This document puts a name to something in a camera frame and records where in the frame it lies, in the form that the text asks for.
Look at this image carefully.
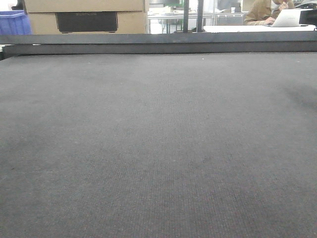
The upper cardboard box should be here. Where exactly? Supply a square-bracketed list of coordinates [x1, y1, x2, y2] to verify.
[25, 0, 149, 13]

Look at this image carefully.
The white background table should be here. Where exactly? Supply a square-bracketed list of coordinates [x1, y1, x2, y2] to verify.
[203, 25, 316, 33]

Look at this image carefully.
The black vertical pole right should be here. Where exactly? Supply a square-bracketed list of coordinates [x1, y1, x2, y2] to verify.
[196, 0, 204, 33]

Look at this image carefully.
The blue plastic crate background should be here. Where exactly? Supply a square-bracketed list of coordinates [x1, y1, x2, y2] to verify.
[0, 10, 32, 35]

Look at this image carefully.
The seated person in brown jacket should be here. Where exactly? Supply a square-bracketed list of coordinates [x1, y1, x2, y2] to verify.
[244, 0, 294, 26]

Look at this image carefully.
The black vertical pole left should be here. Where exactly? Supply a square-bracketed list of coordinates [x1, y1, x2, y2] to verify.
[183, 0, 189, 33]

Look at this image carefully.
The white laptop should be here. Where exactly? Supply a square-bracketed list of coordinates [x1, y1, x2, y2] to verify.
[265, 9, 301, 27]

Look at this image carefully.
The black vertical pole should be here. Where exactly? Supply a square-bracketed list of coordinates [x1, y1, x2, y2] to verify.
[196, 0, 204, 33]
[183, 0, 189, 33]

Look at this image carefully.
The cardboard box with black panel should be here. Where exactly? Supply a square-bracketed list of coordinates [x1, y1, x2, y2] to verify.
[28, 11, 148, 35]

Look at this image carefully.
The dark table edge rail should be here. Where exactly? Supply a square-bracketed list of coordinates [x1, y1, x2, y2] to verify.
[0, 30, 317, 58]

